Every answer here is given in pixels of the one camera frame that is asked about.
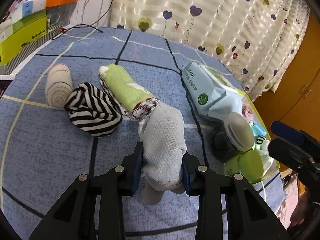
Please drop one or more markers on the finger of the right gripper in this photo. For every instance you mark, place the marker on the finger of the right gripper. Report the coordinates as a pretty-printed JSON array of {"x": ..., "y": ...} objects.
[
  {"x": 286, "y": 132},
  {"x": 290, "y": 155}
]

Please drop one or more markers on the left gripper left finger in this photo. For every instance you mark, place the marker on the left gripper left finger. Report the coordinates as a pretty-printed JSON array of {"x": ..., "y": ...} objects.
[{"x": 132, "y": 165}]

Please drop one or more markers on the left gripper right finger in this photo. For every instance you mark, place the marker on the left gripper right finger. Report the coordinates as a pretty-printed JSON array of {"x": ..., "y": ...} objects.
[{"x": 192, "y": 179}]

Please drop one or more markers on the grey sock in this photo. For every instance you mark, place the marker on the grey sock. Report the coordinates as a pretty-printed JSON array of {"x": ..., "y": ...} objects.
[{"x": 162, "y": 135}]

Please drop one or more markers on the green towel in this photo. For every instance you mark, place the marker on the green towel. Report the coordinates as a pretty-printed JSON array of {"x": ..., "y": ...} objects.
[{"x": 132, "y": 99}]

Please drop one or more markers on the black white striped sock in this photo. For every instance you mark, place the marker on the black white striped sock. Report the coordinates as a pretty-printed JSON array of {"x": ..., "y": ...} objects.
[{"x": 92, "y": 110}]

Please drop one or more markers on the white bandage cloth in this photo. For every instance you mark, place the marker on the white bandage cloth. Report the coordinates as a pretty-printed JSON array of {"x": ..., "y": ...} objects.
[{"x": 59, "y": 86}]

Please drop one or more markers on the clear plastic bag with items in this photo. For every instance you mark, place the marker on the clear plastic bag with items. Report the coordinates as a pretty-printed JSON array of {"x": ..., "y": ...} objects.
[{"x": 248, "y": 112}]

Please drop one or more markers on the person right hand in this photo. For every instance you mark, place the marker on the person right hand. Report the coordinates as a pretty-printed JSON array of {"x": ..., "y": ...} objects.
[{"x": 301, "y": 209}]

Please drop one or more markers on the blue face mask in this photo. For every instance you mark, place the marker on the blue face mask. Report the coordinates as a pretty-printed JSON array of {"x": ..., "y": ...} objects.
[{"x": 257, "y": 130}]

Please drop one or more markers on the wooden wardrobe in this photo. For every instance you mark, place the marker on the wooden wardrobe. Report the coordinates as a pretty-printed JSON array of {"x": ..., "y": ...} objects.
[{"x": 296, "y": 101}]

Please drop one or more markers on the green lidded white box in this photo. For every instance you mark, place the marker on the green lidded white box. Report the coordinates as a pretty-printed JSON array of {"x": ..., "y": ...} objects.
[{"x": 271, "y": 166}]

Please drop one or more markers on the green plastic jar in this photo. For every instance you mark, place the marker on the green plastic jar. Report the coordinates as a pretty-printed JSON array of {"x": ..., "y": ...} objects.
[{"x": 248, "y": 164}]

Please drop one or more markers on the clear lidded dark jar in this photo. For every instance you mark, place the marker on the clear lidded dark jar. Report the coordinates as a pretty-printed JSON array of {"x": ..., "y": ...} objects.
[{"x": 231, "y": 137}]

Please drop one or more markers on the wet wipes pack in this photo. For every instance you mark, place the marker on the wet wipes pack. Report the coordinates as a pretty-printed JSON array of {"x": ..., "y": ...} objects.
[{"x": 213, "y": 96}]

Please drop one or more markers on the heart pattern curtain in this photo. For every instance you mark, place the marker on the heart pattern curtain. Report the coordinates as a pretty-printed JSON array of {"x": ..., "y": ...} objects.
[{"x": 256, "y": 40}]

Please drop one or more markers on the striped tray box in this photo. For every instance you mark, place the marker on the striped tray box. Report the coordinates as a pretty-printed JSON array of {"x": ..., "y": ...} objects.
[{"x": 8, "y": 68}]

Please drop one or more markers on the lime green cardboard box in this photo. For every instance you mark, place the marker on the lime green cardboard box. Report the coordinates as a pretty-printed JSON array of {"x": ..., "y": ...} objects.
[{"x": 14, "y": 44}]

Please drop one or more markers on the white green long box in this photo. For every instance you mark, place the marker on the white green long box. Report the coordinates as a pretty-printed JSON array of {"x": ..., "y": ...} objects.
[{"x": 12, "y": 28}]

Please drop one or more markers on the white blue tissue box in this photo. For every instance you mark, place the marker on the white blue tissue box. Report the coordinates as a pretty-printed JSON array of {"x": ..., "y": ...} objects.
[{"x": 24, "y": 9}]

